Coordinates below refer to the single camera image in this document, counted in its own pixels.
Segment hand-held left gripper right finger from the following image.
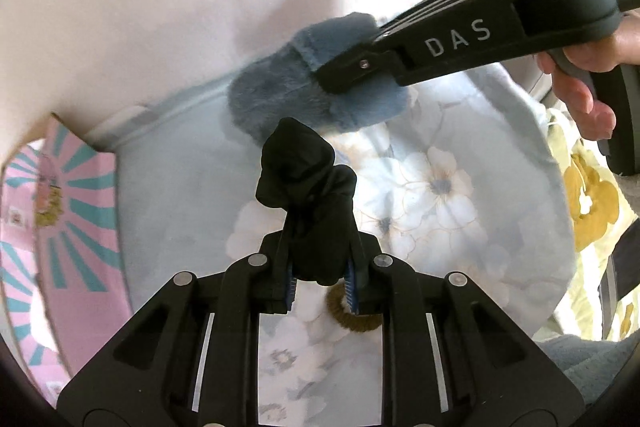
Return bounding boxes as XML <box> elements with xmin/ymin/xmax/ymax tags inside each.
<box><xmin>344</xmin><ymin>231</ymin><xmax>586</xmax><ymax>427</ymax></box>

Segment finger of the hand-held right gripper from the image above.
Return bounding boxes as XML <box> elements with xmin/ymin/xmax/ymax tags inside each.
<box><xmin>375</xmin><ymin>0</ymin><xmax>512</xmax><ymax>48</ymax></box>
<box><xmin>315</xmin><ymin>39</ymin><xmax>411</xmax><ymax>96</ymax></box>

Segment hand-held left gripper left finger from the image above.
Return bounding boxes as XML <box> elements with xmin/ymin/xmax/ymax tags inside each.
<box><xmin>56</xmin><ymin>231</ymin><xmax>301</xmax><ymax>427</ymax></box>

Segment blue fuzzy slipper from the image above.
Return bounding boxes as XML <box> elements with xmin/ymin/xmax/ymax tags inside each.
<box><xmin>227</xmin><ymin>12</ymin><xmax>408</xmax><ymax>148</ymax></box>

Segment black sock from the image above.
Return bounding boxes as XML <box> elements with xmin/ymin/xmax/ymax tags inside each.
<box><xmin>255</xmin><ymin>117</ymin><xmax>358</xmax><ymax>286</ymax></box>

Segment pink striped cardboard box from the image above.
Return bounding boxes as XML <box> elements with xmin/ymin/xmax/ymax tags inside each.
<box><xmin>0</xmin><ymin>112</ymin><xmax>126</xmax><ymax>408</ymax></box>

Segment person's right hand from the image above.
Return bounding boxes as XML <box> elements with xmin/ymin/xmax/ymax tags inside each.
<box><xmin>537</xmin><ymin>9</ymin><xmax>640</xmax><ymax>142</ymax></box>

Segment blue-grey floral blanket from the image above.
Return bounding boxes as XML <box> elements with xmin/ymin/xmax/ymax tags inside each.
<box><xmin>82</xmin><ymin>62</ymin><xmax>576</xmax><ymax>425</ymax></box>

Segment yellow floral bedsheet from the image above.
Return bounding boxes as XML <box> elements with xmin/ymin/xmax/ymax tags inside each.
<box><xmin>530</xmin><ymin>107</ymin><xmax>640</xmax><ymax>343</ymax></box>

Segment grey fleece cloth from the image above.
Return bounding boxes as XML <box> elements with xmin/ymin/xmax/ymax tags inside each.
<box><xmin>537</xmin><ymin>332</ymin><xmax>636</xmax><ymax>414</ymax></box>

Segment brown coil hair tie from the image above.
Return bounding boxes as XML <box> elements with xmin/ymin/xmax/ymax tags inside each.
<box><xmin>325</xmin><ymin>284</ymin><xmax>383</xmax><ymax>334</ymax></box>

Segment dark strap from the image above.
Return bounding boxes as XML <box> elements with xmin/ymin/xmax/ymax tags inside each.
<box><xmin>597</xmin><ymin>214</ymin><xmax>640</xmax><ymax>340</ymax></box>

